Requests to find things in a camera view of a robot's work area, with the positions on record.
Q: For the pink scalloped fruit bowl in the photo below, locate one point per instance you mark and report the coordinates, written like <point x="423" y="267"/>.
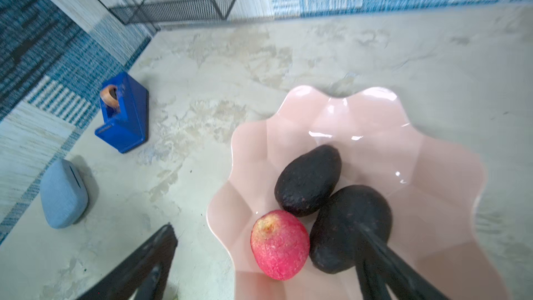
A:
<point x="432" y="186"/>

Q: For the blue tape dispenser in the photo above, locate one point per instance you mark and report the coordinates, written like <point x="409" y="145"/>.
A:
<point x="124" y="105"/>

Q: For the fake red apple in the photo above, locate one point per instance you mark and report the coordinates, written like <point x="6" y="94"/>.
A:
<point x="280" y="244"/>

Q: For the grey-blue oval stone object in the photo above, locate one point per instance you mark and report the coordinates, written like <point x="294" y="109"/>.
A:
<point x="63" y="194"/>

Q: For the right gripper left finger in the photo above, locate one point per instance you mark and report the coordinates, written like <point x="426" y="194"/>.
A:
<point x="143" y="274"/>

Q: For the dark fake avocado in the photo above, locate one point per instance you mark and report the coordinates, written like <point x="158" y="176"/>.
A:
<point x="334" y="238"/>
<point x="307" y="182"/>

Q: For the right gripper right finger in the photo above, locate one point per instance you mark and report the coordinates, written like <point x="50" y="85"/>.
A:
<point x="382" y="272"/>

